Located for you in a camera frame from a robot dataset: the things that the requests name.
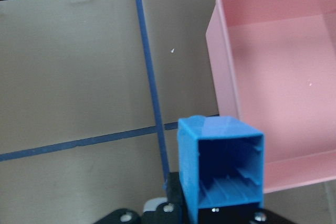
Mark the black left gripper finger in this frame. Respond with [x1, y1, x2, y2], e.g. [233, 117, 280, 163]
[165, 172, 185, 223]

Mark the blue toy block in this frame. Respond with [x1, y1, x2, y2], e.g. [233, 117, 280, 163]
[177, 115, 265, 223]

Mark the pink plastic box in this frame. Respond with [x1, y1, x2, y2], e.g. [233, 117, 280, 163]
[206, 0, 335, 193]

